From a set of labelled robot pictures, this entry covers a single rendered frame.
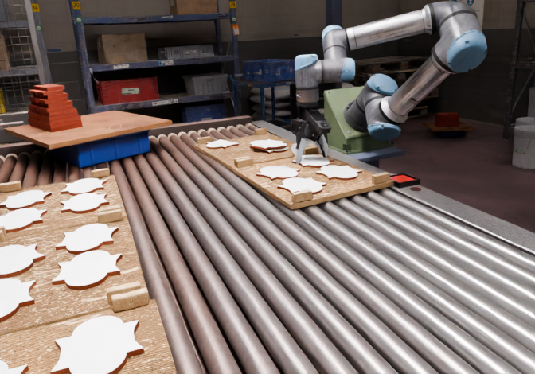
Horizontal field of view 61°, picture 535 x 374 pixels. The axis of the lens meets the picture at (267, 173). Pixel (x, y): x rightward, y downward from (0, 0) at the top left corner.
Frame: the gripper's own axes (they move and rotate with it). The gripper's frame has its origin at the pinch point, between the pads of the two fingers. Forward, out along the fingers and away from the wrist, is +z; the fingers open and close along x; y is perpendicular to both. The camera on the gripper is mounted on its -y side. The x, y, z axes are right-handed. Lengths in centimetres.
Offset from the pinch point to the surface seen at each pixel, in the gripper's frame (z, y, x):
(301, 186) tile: 0.3, -21.7, 17.3
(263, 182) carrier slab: 0.9, -9.9, 23.7
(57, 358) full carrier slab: 2, -65, 84
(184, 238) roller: 3, -31, 55
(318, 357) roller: 5, -81, 50
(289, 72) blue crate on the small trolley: -5, 305, -161
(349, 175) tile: 0.3, -21.0, 0.0
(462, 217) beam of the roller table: 4, -57, -8
